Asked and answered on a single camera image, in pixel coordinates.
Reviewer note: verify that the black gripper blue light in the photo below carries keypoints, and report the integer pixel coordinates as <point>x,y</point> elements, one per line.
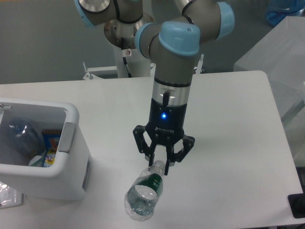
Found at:
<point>165,127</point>

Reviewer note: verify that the clear bottle green label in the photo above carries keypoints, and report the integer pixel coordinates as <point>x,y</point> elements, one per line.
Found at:
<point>142,197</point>

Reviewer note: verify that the blue foil snack bag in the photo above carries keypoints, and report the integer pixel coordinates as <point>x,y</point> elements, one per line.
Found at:
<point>51,139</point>

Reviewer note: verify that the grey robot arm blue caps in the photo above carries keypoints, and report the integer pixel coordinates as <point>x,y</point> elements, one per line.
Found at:
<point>172,46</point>

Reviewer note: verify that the white plastic trash can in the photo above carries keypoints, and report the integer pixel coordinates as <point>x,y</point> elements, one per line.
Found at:
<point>67,177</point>

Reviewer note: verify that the white paper trash in bin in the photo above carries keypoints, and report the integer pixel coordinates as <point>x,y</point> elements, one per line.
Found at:
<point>38,160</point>

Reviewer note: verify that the metal clamp bolt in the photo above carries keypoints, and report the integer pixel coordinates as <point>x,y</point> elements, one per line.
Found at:
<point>199,68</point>

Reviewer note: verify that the crushed blue bottle in bin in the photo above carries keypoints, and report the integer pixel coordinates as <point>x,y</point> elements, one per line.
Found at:
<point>25,137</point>

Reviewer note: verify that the black device at table edge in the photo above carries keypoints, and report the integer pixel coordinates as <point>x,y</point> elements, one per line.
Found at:
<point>297,205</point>

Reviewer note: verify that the white table beside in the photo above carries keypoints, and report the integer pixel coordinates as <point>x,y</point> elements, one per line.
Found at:
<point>281,55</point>

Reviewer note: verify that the blue water jug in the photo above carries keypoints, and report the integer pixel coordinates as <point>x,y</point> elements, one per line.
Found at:
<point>277,10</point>

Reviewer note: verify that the white wall socket plate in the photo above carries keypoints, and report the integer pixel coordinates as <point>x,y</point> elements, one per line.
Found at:
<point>9,197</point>

